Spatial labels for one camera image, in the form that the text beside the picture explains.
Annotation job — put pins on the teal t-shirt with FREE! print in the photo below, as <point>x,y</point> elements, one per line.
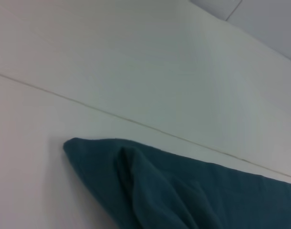
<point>183,188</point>

